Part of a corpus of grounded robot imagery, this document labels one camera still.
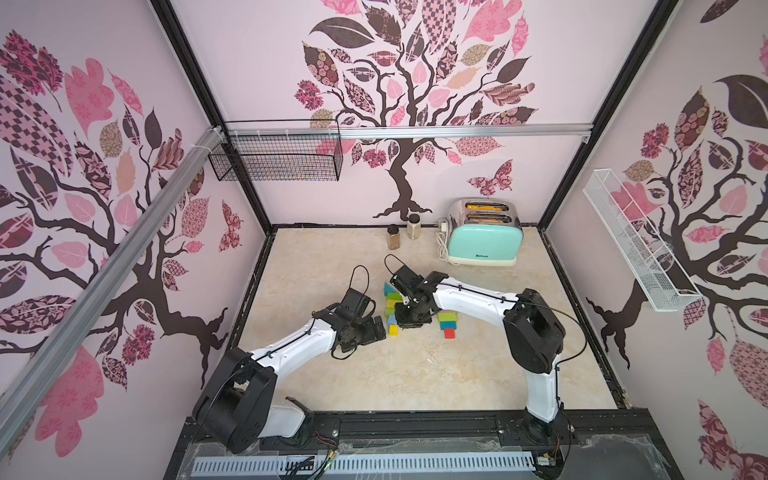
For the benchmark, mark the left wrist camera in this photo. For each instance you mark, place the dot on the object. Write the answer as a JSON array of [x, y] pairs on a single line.
[[353, 305]]

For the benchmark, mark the pale spice jar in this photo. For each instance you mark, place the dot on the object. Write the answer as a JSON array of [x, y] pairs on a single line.
[[414, 226]]

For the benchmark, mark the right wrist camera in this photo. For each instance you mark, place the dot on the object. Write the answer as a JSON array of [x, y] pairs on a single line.
[[407, 282]]

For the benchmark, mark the white wire shelf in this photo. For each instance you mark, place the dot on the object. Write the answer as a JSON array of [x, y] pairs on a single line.
[[624, 209]]

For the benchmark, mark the aluminium frame bar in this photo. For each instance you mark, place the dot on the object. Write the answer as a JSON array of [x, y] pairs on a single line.
[[404, 132], [27, 391]]

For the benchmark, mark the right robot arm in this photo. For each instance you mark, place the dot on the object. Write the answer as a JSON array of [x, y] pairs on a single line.
[[534, 335]]

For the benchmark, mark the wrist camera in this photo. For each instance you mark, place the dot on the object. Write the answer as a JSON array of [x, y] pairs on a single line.
[[407, 282], [353, 305]]

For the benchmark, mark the white slotted cable duct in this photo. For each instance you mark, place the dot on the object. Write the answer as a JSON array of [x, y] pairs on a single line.
[[274, 466]]

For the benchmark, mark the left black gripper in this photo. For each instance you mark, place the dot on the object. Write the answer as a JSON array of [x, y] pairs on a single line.
[[370, 336]]

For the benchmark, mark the aluminium frame bar left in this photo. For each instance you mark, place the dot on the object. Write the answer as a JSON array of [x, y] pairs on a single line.
[[27, 391]]

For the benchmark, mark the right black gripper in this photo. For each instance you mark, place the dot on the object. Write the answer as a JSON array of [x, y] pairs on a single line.
[[411, 312]]

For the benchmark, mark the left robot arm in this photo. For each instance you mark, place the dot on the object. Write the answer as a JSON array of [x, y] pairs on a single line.
[[238, 407]]

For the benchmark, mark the black wire basket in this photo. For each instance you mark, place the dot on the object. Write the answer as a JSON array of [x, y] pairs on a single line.
[[280, 150]]

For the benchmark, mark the mint green toaster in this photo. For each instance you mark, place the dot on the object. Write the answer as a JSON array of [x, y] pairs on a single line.
[[484, 232]]

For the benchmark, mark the brown spice jar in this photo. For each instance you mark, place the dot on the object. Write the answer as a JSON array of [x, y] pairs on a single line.
[[394, 237]]

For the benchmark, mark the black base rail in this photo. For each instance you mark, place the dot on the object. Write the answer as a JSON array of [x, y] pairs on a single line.
[[589, 444]]

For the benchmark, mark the aluminium frame bar rear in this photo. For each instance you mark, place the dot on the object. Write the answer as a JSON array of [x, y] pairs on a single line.
[[404, 132]]

